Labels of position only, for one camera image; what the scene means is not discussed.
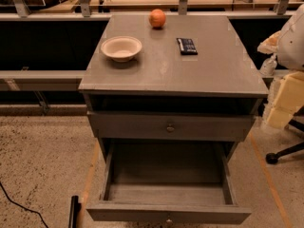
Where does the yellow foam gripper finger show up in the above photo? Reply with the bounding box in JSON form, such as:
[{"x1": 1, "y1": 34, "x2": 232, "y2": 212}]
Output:
[
  {"x1": 265, "y1": 71, "x2": 304, "y2": 128},
  {"x1": 257, "y1": 31, "x2": 280, "y2": 54}
]

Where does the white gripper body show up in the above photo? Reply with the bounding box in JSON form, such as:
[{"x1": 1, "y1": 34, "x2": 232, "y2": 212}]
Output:
[{"x1": 259, "y1": 53, "x2": 277, "y2": 76}]

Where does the dark blue rxbar wrapper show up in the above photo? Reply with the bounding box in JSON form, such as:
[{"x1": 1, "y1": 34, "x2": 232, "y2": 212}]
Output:
[{"x1": 177, "y1": 38, "x2": 198, "y2": 55}]

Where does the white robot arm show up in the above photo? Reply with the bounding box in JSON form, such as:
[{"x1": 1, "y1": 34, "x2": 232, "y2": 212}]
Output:
[{"x1": 257, "y1": 5, "x2": 304, "y2": 128}]

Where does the grey wooden drawer cabinet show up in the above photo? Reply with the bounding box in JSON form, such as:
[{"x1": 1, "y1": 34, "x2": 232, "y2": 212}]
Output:
[{"x1": 79, "y1": 15, "x2": 268, "y2": 156}]

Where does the open grey bottom drawer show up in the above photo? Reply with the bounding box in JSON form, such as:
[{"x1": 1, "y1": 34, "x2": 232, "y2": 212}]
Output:
[{"x1": 87, "y1": 142, "x2": 251, "y2": 224}]

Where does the closed grey middle drawer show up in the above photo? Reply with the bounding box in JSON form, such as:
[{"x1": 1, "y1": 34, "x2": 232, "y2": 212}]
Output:
[{"x1": 88, "y1": 111, "x2": 254, "y2": 142}]

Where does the black office chair base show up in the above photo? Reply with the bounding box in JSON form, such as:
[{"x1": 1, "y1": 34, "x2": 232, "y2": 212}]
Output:
[{"x1": 265, "y1": 107, "x2": 304, "y2": 164}]

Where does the orange fruit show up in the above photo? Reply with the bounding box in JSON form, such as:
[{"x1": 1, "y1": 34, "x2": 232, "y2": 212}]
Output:
[{"x1": 149, "y1": 9, "x2": 166, "y2": 28}]

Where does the white paper bowl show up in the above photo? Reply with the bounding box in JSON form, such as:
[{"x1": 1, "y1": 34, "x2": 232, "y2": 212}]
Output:
[{"x1": 101, "y1": 36, "x2": 143, "y2": 63}]

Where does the black bar on floor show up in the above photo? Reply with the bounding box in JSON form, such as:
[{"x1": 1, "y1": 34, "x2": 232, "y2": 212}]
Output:
[{"x1": 68, "y1": 196, "x2": 80, "y2": 228}]

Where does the grey metal railing frame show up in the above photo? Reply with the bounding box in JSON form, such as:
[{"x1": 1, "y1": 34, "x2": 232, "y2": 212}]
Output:
[{"x1": 0, "y1": 0, "x2": 304, "y2": 91}]

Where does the black floor cable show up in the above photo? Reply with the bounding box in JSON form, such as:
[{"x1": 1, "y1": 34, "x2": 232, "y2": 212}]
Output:
[{"x1": 0, "y1": 181, "x2": 50, "y2": 228}]

